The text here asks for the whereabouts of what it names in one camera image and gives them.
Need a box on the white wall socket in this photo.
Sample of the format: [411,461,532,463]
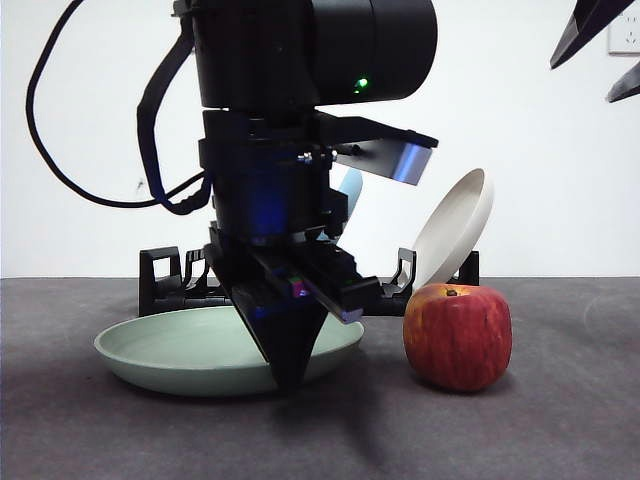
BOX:
[607,14,640,55]

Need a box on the beige plate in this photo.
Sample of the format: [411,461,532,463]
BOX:
[410,168,496,292]

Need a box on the black plate rack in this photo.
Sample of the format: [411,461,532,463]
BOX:
[138,246,480,319]

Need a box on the green plate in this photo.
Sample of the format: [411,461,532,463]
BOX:
[93,305,366,399]

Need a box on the thin black cable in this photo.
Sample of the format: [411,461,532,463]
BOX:
[25,0,207,209]

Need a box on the braided black cable sleeve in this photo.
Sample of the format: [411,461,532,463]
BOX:
[135,27,214,217]

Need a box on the blue plate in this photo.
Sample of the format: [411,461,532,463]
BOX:
[319,167,364,246]

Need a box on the red apple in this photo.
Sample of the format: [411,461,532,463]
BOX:
[402,283,513,393]

